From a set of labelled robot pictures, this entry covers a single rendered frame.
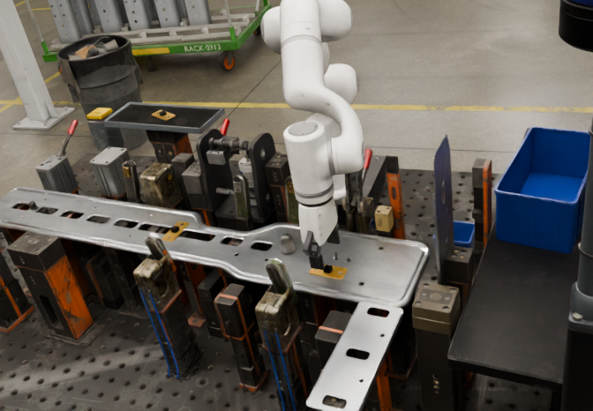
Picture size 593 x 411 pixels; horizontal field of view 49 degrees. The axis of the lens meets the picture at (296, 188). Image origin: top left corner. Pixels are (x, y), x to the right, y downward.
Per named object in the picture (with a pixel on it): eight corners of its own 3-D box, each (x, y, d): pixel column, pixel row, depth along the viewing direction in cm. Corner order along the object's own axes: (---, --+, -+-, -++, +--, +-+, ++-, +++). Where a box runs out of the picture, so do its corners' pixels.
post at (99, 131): (124, 230, 233) (84, 122, 210) (137, 219, 238) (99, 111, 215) (141, 233, 230) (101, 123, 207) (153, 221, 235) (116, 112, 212)
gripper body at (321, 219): (308, 177, 142) (316, 218, 148) (288, 203, 135) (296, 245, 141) (340, 180, 139) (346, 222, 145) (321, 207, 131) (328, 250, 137)
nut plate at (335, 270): (308, 273, 149) (307, 269, 148) (315, 263, 151) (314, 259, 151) (341, 280, 145) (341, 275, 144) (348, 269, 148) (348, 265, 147)
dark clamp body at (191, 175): (201, 281, 201) (169, 177, 181) (223, 255, 211) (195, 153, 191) (230, 287, 197) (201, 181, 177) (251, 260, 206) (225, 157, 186)
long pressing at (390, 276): (-36, 226, 195) (-38, 222, 195) (18, 186, 212) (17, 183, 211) (405, 312, 135) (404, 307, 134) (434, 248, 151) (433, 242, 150)
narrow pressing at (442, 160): (439, 297, 135) (430, 157, 117) (452, 263, 144) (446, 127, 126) (441, 297, 135) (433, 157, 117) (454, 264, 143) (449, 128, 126)
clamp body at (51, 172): (66, 257, 224) (27, 168, 205) (87, 238, 232) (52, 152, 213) (87, 262, 220) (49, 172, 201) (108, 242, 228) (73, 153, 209)
